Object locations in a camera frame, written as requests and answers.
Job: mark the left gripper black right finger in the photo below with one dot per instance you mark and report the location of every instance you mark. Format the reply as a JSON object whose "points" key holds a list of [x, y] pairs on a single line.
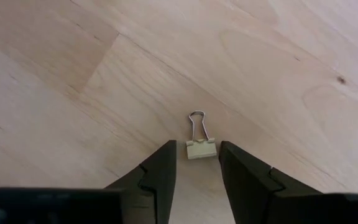
{"points": [[253, 193]]}

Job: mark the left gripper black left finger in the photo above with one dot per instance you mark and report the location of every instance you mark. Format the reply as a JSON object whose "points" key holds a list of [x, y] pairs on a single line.
{"points": [[157, 186]]}

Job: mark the beige binder clip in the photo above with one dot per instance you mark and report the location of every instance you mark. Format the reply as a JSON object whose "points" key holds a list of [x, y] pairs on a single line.
{"points": [[200, 151]]}

